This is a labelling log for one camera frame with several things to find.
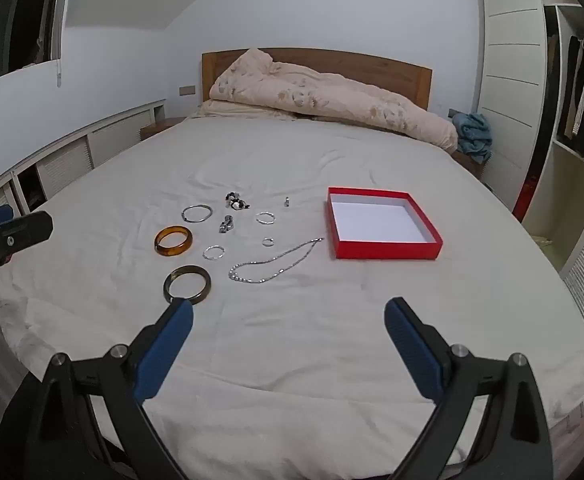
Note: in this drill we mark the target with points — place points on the white wardrobe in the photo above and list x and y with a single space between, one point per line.
512 60

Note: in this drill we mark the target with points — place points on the beige floral duvet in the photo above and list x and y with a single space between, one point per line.
322 95

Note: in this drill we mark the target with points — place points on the beige pillow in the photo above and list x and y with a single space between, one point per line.
232 109

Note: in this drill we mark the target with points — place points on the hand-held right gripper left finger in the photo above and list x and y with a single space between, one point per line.
164 350

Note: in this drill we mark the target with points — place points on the green cloth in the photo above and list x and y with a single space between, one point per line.
543 240

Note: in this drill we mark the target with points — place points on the red cardboard box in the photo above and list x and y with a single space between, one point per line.
387 251

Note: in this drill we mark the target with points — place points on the red strip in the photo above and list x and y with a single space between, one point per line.
527 195

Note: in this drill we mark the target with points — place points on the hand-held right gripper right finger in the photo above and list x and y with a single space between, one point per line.
412 350

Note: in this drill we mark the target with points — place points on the dark brown bangle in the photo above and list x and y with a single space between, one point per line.
207 285

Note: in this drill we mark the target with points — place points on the blue crumpled cloth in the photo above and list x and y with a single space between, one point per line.
472 135

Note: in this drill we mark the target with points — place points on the wooden nightstand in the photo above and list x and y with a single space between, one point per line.
464 162
159 127

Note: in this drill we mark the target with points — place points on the wooden headboard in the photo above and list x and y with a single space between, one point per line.
397 72

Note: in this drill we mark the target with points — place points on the large silver bangle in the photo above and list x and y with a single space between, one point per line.
182 214

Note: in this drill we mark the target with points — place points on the amber bangle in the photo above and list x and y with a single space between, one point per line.
172 251

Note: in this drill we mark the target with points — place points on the low white wall cabinet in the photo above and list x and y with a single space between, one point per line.
117 132

